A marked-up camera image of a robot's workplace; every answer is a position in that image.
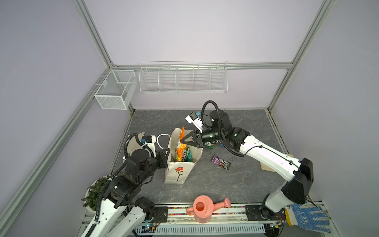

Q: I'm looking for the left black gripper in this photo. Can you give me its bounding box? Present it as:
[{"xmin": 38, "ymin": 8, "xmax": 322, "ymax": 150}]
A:
[{"xmin": 138, "ymin": 148, "xmax": 170, "ymax": 184}]

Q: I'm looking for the green Fox's spring tea bag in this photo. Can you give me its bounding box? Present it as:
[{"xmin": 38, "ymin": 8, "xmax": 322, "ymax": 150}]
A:
[{"xmin": 182, "ymin": 147, "xmax": 193, "ymax": 163}]

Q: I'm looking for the white paper gift bag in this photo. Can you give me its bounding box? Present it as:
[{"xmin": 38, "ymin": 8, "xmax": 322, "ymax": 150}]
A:
[{"xmin": 157, "ymin": 127, "xmax": 203, "ymax": 184}]

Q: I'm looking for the brown M&M's packet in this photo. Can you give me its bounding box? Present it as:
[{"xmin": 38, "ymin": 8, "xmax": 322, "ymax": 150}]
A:
[{"xmin": 211, "ymin": 154, "xmax": 232, "ymax": 170}]

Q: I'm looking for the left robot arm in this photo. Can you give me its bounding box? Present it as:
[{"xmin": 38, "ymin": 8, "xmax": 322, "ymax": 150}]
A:
[{"xmin": 82, "ymin": 133, "xmax": 170, "ymax": 237}]

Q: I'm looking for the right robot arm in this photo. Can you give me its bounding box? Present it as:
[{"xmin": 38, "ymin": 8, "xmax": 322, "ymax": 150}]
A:
[{"xmin": 180, "ymin": 100, "xmax": 314, "ymax": 219}]

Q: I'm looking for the small potted plant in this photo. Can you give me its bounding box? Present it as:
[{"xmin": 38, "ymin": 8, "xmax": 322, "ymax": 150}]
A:
[{"xmin": 82, "ymin": 175, "xmax": 111, "ymax": 213}]

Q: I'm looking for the pink watering can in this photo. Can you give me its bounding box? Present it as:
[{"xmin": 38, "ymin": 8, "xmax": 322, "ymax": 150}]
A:
[{"xmin": 186, "ymin": 196, "xmax": 231, "ymax": 224}]

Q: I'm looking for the beige work glove right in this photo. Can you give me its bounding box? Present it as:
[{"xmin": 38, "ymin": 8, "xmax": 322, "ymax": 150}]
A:
[{"xmin": 260, "ymin": 154, "xmax": 294, "ymax": 172}]

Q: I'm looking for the white mesh box basket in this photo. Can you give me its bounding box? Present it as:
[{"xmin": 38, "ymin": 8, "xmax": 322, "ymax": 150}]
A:
[{"xmin": 95, "ymin": 70, "xmax": 138, "ymax": 110}]

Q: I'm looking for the white blue dotted glove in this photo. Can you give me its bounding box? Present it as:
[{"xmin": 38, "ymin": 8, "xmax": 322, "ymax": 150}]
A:
[{"xmin": 284, "ymin": 203, "xmax": 331, "ymax": 234}]

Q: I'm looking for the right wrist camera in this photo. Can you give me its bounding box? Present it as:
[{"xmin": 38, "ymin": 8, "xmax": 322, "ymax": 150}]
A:
[{"xmin": 186, "ymin": 112, "xmax": 203, "ymax": 133}]

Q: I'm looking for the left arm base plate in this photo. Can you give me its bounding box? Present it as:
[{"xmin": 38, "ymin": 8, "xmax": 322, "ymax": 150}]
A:
[{"xmin": 144, "ymin": 206, "xmax": 168, "ymax": 223}]

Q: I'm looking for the white wire shelf basket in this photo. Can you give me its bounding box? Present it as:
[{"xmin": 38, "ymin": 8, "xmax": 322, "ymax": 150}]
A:
[{"xmin": 139, "ymin": 61, "xmax": 229, "ymax": 93}]

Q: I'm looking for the white vented rail cover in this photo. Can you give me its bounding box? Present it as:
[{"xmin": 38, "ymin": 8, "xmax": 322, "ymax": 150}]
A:
[{"xmin": 135, "ymin": 223, "xmax": 266, "ymax": 237}]

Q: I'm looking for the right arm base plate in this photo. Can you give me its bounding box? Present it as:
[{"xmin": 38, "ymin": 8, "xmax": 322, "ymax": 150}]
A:
[{"xmin": 245, "ymin": 204, "xmax": 286, "ymax": 221}]

